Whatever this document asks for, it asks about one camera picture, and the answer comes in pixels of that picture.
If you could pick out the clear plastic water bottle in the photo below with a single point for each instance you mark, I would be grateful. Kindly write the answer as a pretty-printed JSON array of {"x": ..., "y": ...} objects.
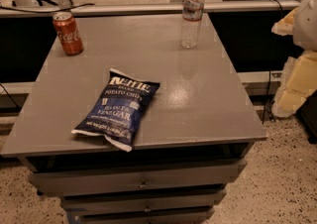
[{"x": 192, "y": 13}]

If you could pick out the grey drawer cabinet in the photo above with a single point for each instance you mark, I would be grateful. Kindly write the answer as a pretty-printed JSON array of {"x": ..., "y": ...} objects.
[{"x": 192, "y": 141}]

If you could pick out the grey metal rail frame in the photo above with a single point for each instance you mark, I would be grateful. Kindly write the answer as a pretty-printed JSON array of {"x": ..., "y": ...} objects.
[{"x": 154, "y": 9}]

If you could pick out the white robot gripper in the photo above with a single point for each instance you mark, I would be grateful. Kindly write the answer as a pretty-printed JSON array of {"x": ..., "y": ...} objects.
[{"x": 307, "y": 23}]

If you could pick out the blue kettle chips bag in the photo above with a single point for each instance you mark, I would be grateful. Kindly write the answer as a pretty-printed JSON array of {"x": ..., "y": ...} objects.
[{"x": 118, "y": 112}]

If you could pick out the red coca-cola can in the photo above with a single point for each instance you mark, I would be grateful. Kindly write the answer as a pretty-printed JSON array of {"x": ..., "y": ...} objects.
[{"x": 67, "y": 32}]

